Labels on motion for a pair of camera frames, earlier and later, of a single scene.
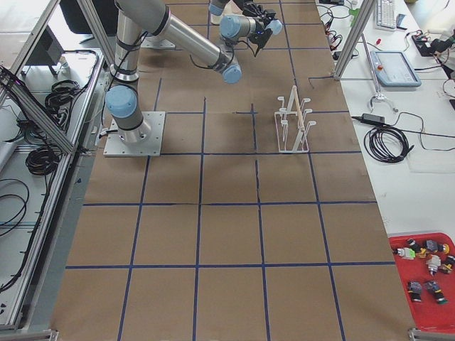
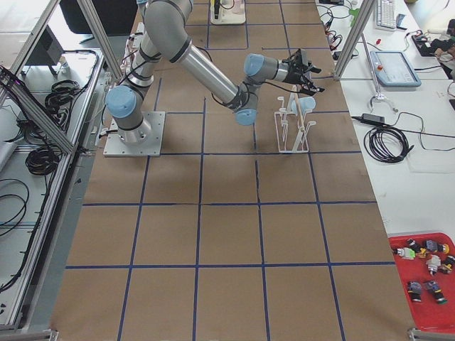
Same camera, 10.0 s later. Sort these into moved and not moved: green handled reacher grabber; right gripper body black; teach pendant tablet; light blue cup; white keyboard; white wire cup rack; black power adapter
Moved: right gripper body black; light blue cup
Not moved: black power adapter; white wire cup rack; white keyboard; green handled reacher grabber; teach pendant tablet
